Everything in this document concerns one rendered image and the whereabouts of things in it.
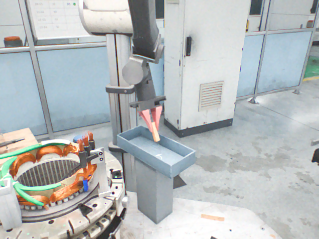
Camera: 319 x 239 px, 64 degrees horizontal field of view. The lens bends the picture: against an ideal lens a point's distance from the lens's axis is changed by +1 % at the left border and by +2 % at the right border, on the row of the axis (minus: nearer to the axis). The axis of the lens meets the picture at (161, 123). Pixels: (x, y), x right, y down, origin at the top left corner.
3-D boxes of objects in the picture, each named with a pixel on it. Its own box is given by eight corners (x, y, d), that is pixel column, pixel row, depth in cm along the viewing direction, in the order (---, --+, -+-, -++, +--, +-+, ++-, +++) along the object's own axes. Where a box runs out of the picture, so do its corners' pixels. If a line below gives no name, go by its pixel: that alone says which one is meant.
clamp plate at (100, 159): (103, 162, 49) (102, 149, 48) (90, 165, 48) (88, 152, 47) (103, 161, 49) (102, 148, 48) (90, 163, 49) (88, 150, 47)
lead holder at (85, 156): (81, 169, 46) (79, 153, 44) (77, 157, 49) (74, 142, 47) (101, 163, 47) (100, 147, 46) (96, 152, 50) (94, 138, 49)
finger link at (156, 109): (167, 130, 75) (160, 99, 73) (144, 136, 73) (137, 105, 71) (160, 127, 81) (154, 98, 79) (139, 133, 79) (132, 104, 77)
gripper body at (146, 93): (167, 101, 74) (162, 76, 72) (134, 110, 71) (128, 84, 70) (160, 101, 80) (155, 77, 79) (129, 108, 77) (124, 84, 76)
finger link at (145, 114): (170, 129, 75) (163, 98, 73) (147, 135, 73) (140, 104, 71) (162, 126, 81) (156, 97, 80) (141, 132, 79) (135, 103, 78)
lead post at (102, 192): (111, 195, 53) (106, 148, 48) (98, 198, 52) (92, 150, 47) (109, 190, 55) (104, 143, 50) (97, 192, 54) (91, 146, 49)
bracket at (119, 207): (110, 214, 55) (108, 196, 52) (117, 203, 58) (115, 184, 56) (119, 216, 54) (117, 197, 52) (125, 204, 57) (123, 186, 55)
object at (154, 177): (191, 221, 87) (196, 150, 75) (169, 240, 80) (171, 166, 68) (143, 187, 103) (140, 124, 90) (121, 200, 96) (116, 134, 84)
